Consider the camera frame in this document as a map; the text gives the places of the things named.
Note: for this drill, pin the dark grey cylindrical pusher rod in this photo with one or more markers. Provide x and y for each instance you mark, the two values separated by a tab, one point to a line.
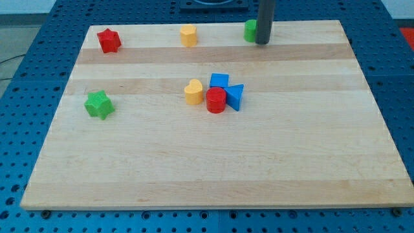
265	18

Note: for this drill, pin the green cylinder block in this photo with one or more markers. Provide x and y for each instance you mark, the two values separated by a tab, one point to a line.
249	34

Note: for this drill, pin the red star block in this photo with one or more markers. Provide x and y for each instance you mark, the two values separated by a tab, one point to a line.
109	40

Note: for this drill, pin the green star block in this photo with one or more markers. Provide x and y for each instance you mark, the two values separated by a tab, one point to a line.
98	104

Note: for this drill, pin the yellow hexagon block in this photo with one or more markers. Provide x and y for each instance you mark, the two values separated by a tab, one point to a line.
188	35

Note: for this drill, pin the blue cube block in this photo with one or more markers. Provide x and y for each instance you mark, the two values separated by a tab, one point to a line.
219	80

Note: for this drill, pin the blue triangle block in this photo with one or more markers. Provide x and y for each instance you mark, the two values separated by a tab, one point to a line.
234	95

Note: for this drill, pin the red cylinder block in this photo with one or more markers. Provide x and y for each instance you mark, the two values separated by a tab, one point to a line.
216	100

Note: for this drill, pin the yellow heart block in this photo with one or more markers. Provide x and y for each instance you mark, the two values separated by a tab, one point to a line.
193	92

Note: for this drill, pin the light wooden board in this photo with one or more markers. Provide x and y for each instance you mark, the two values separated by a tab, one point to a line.
308	134

